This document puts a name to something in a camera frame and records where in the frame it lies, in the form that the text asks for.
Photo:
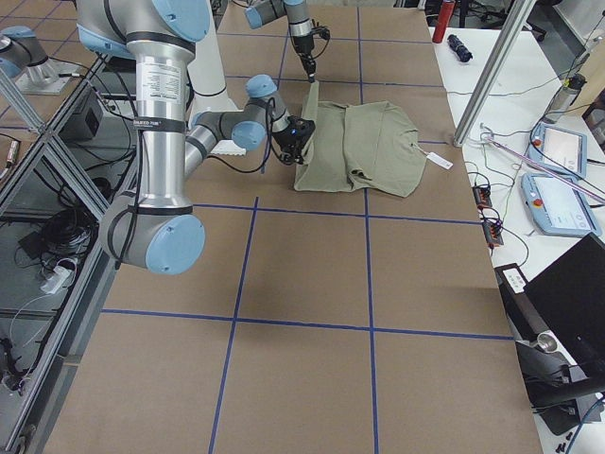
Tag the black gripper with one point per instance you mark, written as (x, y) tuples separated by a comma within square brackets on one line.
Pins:
[(303, 47), (285, 140)]

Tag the green long-sleeve shirt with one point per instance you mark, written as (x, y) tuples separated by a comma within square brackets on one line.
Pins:
[(373, 145)]

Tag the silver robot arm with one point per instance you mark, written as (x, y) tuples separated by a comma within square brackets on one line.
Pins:
[(153, 225), (261, 13)]

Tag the blue tape line crosswise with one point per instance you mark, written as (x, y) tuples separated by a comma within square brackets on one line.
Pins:
[(333, 214)]

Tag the white shirt price tag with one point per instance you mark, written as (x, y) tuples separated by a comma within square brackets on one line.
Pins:
[(438, 160)]

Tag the red bottle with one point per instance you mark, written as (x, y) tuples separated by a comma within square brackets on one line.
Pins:
[(444, 17)]

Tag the grey water bottle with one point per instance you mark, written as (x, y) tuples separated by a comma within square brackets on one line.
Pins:
[(564, 98)]

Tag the upper teach pendant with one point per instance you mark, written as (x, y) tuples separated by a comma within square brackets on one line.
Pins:
[(559, 149)]

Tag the teach pendant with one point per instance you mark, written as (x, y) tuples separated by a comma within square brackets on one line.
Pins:
[(559, 149), (557, 208)]

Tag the white power strip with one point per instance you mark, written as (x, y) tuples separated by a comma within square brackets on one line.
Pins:
[(57, 279)]

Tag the lower teach pendant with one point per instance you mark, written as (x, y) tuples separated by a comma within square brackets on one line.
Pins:
[(557, 208)]

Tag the black box with label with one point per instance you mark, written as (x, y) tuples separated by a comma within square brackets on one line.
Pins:
[(523, 314)]

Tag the black monitor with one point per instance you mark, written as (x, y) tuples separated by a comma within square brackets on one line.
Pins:
[(569, 296)]

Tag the aluminium frame post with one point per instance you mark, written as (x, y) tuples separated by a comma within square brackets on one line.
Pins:
[(505, 41)]

